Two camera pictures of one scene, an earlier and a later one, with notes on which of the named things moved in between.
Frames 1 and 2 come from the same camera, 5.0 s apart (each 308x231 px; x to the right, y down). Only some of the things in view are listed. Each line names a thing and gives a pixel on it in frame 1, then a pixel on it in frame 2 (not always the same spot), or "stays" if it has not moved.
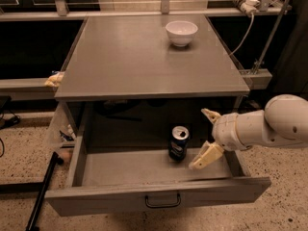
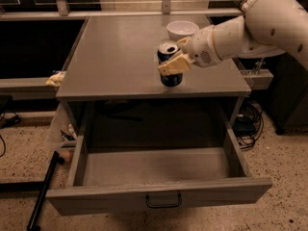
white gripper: (223, 131) to (201, 47)
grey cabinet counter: (134, 57) stays
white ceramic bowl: (181, 32) stays
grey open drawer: (107, 182) stays
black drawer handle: (163, 205) stays
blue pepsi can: (178, 142) to (166, 51)
